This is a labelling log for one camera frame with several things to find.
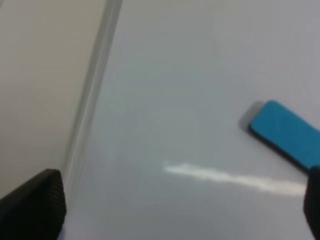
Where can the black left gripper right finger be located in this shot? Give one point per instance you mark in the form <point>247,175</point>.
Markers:
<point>311,205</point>

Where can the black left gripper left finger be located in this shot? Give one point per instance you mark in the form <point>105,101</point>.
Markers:
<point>36,210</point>

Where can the white whiteboard with aluminium frame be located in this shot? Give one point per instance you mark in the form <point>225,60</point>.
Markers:
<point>167,154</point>

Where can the blue whiteboard eraser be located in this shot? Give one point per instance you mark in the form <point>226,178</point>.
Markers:
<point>288,133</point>

